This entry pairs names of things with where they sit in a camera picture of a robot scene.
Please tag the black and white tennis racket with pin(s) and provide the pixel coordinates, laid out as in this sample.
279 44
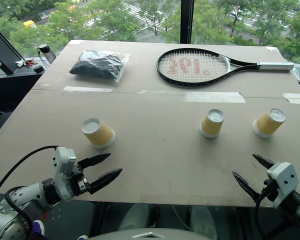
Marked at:
275 66

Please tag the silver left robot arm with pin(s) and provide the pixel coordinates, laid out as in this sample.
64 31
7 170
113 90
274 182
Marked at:
22 196

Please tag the white tape strip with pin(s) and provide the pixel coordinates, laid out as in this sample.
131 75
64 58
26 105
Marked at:
272 48
296 98
87 89

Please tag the slanted black window frame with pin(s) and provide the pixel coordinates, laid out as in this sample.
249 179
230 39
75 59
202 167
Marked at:
2 50

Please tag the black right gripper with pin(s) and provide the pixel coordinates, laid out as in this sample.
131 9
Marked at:
269 190

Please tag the purple cloth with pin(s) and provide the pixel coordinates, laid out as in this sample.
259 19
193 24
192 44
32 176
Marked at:
37 228

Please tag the yellow paper cup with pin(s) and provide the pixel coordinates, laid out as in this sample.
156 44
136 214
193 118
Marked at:
100 135
211 125
267 125

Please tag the silver robot torso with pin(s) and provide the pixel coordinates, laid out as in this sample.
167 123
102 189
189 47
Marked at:
120 236

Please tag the clear bag of black items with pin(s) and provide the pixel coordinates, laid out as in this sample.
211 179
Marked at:
97 65

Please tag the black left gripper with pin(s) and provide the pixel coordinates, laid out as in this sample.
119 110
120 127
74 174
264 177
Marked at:
78 182

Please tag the red key bunch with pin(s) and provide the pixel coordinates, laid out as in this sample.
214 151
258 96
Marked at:
27 63

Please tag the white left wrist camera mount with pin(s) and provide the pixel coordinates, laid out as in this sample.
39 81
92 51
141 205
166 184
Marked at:
62 170

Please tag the black window mullion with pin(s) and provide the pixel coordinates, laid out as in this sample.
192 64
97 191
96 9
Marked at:
187 22

